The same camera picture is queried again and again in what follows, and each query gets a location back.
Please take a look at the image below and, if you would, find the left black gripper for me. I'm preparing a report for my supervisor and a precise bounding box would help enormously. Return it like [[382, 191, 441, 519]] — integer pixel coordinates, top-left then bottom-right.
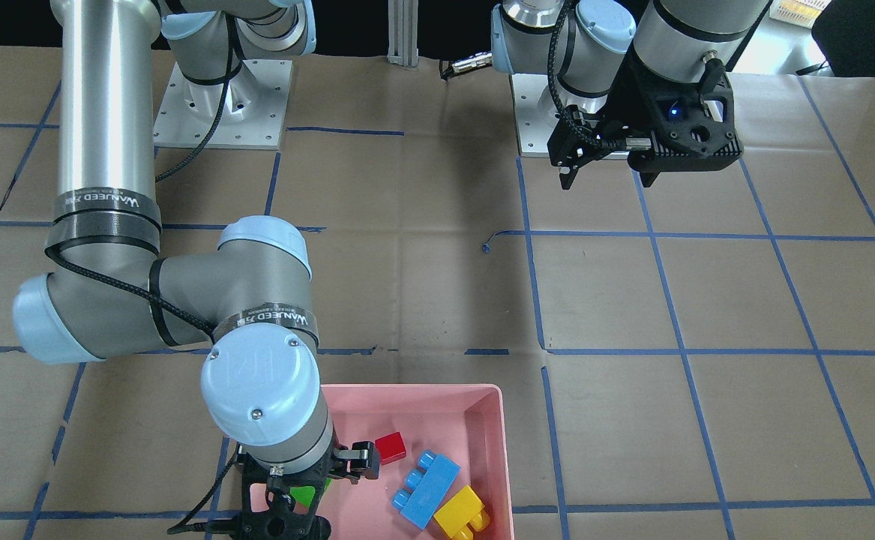
[[548, 52, 745, 191]]

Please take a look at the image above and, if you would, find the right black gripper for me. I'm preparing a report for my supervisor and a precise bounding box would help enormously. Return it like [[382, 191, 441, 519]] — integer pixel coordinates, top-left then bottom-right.
[[228, 440, 380, 539]]

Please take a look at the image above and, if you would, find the red toy block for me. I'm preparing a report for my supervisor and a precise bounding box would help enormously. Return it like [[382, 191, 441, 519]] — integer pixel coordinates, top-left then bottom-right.
[[374, 431, 407, 466]]

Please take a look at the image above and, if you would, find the green toy block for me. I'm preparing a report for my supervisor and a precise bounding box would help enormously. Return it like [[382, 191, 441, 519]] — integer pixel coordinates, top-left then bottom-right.
[[289, 486, 317, 512]]

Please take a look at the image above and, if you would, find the blue toy block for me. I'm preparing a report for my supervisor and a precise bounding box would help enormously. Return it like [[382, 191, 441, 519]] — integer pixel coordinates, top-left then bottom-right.
[[391, 450, 460, 530]]

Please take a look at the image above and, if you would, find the yellow toy block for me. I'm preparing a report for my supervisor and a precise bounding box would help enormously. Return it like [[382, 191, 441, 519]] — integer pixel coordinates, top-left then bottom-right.
[[433, 485, 492, 539]]

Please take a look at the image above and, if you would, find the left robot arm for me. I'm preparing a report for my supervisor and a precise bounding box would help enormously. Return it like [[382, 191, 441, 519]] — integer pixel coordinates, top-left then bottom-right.
[[491, 1, 767, 189]]

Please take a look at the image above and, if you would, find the pink plastic box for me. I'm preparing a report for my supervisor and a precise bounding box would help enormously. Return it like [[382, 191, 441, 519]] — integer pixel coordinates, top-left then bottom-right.
[[242, 384, 515, 540]]

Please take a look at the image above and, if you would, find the black braided cable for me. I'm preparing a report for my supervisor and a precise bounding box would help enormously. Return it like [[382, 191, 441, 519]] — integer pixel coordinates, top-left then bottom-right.
[[547, 0, 633, 151]]

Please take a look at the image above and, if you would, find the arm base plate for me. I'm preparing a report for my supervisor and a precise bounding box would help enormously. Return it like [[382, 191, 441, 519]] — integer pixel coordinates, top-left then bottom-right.
[[510, 73, 559, 158], [153, 59, 293, 150]]

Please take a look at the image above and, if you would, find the aluminium frame post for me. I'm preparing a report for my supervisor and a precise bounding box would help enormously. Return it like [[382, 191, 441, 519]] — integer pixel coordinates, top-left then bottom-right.
[[386, 0, 419, 71]]

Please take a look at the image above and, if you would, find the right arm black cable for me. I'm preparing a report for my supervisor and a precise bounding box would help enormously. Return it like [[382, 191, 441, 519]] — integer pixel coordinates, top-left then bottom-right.
[[46, 15, 243, 540]]

